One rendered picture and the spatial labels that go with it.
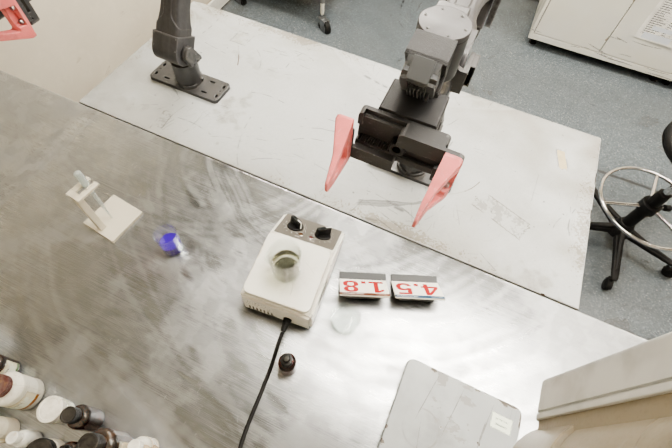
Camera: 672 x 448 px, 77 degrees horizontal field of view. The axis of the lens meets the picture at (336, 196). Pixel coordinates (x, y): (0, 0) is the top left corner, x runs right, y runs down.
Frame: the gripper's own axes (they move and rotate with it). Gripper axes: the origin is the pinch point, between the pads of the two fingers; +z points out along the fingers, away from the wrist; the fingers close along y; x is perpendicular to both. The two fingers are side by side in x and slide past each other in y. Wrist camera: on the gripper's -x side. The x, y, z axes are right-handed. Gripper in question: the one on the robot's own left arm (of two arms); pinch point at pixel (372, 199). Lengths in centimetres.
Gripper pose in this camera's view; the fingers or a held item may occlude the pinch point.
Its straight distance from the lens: 43.6
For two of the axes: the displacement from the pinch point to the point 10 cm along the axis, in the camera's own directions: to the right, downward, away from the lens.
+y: 9.1, 3.7, -1.8
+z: -4.1, 7.6, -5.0
